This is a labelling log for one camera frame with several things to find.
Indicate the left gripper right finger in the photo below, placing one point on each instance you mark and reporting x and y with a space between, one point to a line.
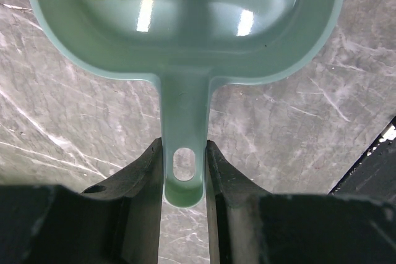
248 224

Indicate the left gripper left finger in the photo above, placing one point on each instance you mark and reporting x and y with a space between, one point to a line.
114 221

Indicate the teal dustpan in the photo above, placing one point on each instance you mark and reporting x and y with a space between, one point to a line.
187 49

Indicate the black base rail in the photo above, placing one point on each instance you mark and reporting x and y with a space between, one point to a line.
373 174

